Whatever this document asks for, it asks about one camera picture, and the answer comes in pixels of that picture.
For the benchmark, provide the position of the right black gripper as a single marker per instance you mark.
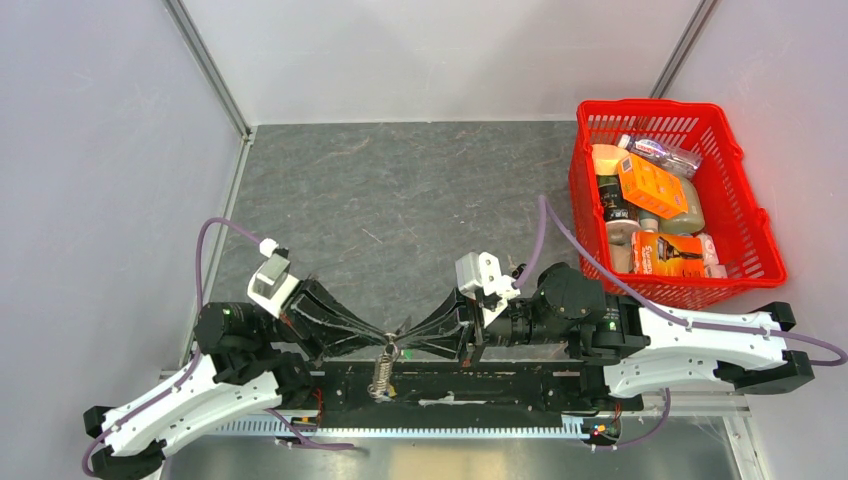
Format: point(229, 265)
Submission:
point(442, 330)

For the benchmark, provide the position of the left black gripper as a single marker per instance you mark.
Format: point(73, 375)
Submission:
point(314, 315)

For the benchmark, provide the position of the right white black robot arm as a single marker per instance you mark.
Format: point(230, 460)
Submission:
point(626, 347)

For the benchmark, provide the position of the beige soap pouch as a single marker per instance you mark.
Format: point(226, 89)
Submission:
point(690, 222)

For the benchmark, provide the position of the dark green bottle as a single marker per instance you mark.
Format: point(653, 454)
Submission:
point(620, 216)

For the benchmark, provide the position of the pink white packet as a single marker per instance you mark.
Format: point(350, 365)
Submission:
point(713, 268)

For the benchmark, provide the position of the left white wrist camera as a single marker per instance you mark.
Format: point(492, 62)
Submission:
point(272, 284)

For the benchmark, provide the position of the yellow sponge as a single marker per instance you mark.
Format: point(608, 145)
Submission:
point(606, 158)

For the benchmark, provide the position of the clear plastic bottle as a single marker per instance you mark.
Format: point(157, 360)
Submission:
point(678, 161)

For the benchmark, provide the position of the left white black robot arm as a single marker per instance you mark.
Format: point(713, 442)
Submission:
point(250, 357)

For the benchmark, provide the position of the black mounting base plate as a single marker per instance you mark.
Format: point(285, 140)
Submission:
point(445, 395)

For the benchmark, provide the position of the leopard print wrist strap keyring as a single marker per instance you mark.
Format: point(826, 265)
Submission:
point(379, 388)

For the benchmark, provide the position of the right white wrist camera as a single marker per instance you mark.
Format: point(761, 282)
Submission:
point(480, 278)

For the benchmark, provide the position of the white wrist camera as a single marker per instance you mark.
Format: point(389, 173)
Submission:
point(272, 284)
point(480, 278)

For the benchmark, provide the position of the orange razor package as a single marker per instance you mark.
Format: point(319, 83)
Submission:
point(668, 255)

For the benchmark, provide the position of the orange carton box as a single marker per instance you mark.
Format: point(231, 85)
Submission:
point(651, 188)

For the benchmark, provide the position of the red plastic basket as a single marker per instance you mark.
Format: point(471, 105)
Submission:
point(740, 228)

